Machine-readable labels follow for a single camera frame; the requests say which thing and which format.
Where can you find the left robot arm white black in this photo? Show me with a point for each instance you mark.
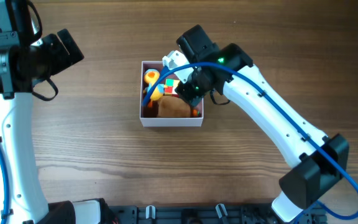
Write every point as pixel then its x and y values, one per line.
pixel 21 196

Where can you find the multicoloured puzzle cube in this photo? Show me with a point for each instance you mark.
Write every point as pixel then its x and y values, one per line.
pixel 170 86

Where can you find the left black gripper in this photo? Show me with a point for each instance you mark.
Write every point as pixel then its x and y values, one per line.
pixel 62 56

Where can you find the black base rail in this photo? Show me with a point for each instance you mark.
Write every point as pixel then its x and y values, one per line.
pixel 97 211

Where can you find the yellow duck toy blue hat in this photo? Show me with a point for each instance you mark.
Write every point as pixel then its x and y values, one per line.
pixel 155 89

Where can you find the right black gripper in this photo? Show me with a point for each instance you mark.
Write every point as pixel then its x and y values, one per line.
pixel 191 99

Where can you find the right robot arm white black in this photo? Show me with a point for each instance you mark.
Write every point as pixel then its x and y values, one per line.
pixel 232 73

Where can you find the white box with pink interior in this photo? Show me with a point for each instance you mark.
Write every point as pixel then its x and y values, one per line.
pixel 148 117

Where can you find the brown plush toy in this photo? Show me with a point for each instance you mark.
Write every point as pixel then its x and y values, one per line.
pixel 173 107

